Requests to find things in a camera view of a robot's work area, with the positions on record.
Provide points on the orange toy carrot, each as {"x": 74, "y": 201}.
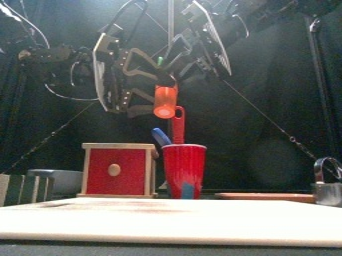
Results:
{"x": 164, "y": 101}

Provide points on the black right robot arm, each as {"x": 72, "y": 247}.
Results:
{"x": 275, "y": 16}

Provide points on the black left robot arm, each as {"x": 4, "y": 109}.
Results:
{"x": 54, "y": 63}

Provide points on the grey bowl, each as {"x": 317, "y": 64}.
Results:
{"x": 62, "y": 180}

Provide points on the thin vertical metal rod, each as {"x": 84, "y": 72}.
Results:
{"x": 170, "y": 20}

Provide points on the red wooden drawer box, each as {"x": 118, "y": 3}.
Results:
{"x": 116, "y": 170}

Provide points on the red plastic cup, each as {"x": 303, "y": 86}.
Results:
{"x": 183, "y": 166}

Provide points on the white cutting board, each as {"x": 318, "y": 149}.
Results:
{"x": 168, "y": 220}

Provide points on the green white striped box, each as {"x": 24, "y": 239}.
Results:
{"x": 21, "y": 190}

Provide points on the flat wooden board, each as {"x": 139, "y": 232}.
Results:
{"x": 267, "y": 197}

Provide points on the black metal frame post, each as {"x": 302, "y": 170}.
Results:
{"x": 321, "y": 83}

